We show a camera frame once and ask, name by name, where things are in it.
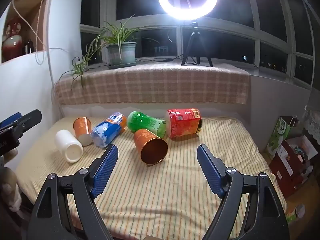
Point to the grey pot saucer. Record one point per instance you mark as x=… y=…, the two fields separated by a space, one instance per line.
x=122 y=65

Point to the white cup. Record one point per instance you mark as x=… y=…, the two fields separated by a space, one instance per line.
x=64 y=142

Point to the plaid cloth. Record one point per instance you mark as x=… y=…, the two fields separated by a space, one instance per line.
x=155 y=85

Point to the green plastic bottle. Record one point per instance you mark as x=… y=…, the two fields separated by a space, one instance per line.
x=143 y=123

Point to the orange paper cup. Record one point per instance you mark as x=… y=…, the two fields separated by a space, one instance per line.
x=82 y=127
x=146 y=138

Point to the grey-green flower pot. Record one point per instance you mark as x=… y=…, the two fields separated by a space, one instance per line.
x=121 y=52

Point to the brown cardboard box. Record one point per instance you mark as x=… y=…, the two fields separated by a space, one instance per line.
x=303 y=142

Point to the green paper bag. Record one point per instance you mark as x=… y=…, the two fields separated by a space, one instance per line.
x=280 y=135

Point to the dark bottle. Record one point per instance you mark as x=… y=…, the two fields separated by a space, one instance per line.
x=28 y=47

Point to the black tripod stand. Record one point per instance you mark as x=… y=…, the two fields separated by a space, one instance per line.
x=194 y=33

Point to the striped bed sheet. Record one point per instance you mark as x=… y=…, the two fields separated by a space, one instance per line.
x=160 y=192

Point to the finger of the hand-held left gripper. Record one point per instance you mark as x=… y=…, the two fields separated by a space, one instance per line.
x=28 y=121
x=8 y=120

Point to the wooden wall shelf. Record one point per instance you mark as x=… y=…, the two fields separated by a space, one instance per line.
x=41 y=12

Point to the green spider plant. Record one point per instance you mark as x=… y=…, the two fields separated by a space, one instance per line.
x=117 y=33

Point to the red printed cup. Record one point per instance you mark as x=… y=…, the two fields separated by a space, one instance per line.
x=182 y=123

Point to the white framed window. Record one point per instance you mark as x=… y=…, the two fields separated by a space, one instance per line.
x=255 y=17

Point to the red cardboard box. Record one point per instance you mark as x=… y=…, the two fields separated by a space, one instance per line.
x=282 y=170

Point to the red and white vase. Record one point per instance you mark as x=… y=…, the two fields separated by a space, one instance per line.
x=11 y=45

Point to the person's left forearm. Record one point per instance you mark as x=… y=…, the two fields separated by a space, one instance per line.
x=13 y=190

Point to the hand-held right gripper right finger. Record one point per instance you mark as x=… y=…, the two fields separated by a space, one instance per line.
x=210 y=170

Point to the white lace cloth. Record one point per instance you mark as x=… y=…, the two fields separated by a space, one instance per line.
x=312 y=122

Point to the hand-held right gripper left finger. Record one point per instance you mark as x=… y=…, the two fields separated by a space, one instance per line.
x=105 y=170

